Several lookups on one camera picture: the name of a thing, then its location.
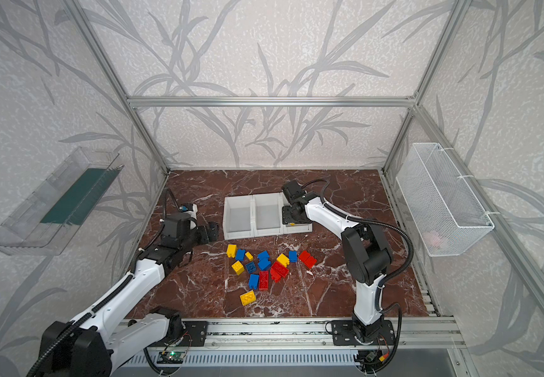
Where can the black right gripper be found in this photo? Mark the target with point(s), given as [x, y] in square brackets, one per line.
[285, 216]

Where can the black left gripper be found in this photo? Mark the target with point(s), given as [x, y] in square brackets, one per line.
[214, 232]

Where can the yellow tall lego brick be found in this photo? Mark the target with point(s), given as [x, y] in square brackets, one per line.
[231, 251]

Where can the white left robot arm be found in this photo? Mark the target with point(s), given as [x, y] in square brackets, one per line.
[89, 344]

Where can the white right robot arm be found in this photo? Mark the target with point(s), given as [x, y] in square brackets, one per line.
[366, 249]

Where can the white right bin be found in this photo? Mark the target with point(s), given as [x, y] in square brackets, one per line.
[293, 228]

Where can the white bin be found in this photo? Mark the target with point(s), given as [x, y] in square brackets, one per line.
[293, 228]
[237, 220]
[268, 214]

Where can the white left bin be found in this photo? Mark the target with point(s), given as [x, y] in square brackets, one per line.
[237, 220]

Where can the white middle bin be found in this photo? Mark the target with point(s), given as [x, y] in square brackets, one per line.
[268, 214]

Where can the yellow square lego brick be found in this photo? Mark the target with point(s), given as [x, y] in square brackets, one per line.
[238, 268]

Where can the long red lego brick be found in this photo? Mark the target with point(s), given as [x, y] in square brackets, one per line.
[264, 278]

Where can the yellow long lego brick front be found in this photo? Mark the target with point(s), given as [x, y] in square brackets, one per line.
[248, 298]

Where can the green circuit board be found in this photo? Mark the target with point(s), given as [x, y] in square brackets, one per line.
[172, 357]

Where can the pink object in basket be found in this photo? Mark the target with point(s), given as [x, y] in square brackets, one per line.
[434, 240]

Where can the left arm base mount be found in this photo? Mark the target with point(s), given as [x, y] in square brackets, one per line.
[181, 332]

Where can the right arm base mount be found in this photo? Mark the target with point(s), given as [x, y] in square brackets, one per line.
[354, 333]

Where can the white wire mesh basket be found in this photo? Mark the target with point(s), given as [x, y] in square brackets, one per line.
[441, 200]

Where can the aluminium frame rail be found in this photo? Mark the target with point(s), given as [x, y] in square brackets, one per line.
[315, 333]

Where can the clear plastic wall tray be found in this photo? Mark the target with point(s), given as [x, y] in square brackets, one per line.
[45, 222]

